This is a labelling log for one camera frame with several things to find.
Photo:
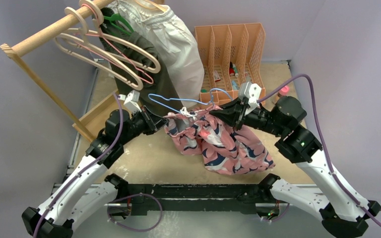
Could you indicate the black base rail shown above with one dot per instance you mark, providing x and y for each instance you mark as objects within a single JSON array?
[{"x": 243, "y": 198}]

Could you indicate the blue wire hanger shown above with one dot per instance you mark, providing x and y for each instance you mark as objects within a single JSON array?
[{"x": 210, "y": 102}]

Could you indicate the beige hanger under white shorts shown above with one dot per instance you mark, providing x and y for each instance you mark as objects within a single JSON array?
[{"x": 150, "y": 5}]

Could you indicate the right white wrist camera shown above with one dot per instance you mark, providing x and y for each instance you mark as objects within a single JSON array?
[{"x": 251, "y": 92}]

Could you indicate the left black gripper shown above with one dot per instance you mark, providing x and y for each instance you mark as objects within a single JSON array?
[{"x": 153, "y": 122}]

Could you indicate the red black marker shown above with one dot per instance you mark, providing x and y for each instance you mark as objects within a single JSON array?
[{"x": 231, "y": 69}]

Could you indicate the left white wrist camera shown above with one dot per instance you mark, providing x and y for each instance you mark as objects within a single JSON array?
[{"x": 131, "y": 101}]

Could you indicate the light blue tube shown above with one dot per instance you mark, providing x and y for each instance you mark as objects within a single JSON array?
[{"x": 235, "y": 85}]

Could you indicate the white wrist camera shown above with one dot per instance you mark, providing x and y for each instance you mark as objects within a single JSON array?
[
  {"x": 131, "y": 101},
  {"x": 251, "y": 92}
]

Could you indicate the red white tube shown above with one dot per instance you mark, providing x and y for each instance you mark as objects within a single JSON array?
[{"x": 216, "y": 76}]

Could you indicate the pink patterned shorts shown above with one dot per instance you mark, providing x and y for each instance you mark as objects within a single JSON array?
[{"x": 224, "y": 150}]

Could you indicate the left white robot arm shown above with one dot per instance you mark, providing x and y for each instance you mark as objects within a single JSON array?
[{"x": 74, "y": 201}]

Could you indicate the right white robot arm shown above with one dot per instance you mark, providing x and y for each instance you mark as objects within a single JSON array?
[{"x": 342, "y": 211}]

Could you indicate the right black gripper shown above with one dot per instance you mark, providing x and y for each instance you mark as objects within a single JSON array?
[{"x": 232, "y": 112}]

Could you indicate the orange plastic file organizer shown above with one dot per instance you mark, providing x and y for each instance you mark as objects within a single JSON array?
[{"x": 218, "y": 45}]

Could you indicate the pink wire hanger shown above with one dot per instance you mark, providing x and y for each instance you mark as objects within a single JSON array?
[{"x": 78, "y": 37}]

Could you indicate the dark green shorts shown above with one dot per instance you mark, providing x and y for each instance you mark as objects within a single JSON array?
[{"x": 162, "y": 83}]

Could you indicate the green plastic hanger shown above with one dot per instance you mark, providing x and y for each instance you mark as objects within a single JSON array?
[{"x": 114, "y": 18}]

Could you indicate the pink capped bottle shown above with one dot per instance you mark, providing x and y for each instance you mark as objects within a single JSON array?
[{"x": 282, "y": 92}]

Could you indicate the white shorts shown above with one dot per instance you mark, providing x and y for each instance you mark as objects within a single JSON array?
[{"x": 173, "y": 41}]

